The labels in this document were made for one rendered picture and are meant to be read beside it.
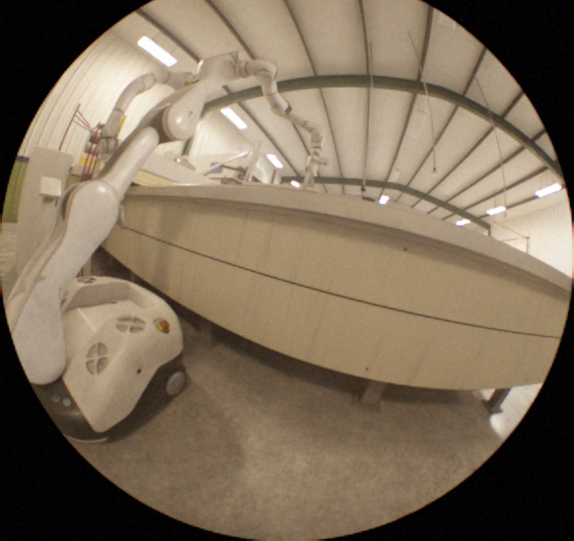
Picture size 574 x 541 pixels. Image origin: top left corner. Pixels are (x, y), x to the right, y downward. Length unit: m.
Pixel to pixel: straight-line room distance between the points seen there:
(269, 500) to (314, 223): 0.88
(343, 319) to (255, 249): 0.39
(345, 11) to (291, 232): 5.32
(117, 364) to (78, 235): 0.32
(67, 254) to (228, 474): 0.71
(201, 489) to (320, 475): 0.35
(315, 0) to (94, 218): 5.36
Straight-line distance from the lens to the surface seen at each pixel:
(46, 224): 1.63
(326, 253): 0.63
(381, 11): 5.58
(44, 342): 0.61
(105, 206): 0.57
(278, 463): 0.74
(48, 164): 2.02
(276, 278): 0.67
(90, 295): 0.88
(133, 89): 1.00
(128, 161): 0.66
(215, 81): 0.98
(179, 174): 2.03
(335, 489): 0.76
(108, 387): 0.57
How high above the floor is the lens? 0.67
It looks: 4 degrees down
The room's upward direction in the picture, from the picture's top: 12 degrees clockwise
